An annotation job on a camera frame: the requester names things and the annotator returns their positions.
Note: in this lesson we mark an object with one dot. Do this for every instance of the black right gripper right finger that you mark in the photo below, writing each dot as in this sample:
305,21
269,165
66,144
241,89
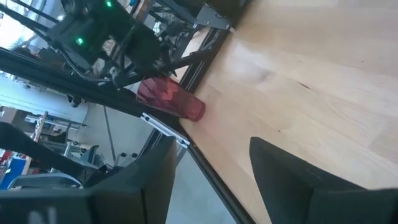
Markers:
280,186

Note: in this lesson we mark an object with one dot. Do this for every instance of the grey office chair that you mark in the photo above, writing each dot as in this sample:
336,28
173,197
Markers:
90,154

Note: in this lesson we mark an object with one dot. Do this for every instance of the grey metal mounting plate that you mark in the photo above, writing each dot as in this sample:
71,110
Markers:
213,17

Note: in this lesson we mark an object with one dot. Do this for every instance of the blue bin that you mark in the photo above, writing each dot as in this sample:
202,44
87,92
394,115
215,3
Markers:
14,172

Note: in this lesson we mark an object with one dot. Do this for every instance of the red translucent plastic cup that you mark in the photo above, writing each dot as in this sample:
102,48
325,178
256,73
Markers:
174,99

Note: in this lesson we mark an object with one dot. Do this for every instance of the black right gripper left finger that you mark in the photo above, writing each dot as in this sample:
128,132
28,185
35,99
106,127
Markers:
149,186

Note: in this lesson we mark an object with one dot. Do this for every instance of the black aluminium table frame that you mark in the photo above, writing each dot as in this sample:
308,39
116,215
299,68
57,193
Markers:
62,84

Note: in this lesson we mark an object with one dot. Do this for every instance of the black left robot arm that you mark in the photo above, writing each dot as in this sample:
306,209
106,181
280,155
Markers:
93,28

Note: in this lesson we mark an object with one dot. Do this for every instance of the silver frame bracket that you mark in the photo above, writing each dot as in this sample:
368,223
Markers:
164,130

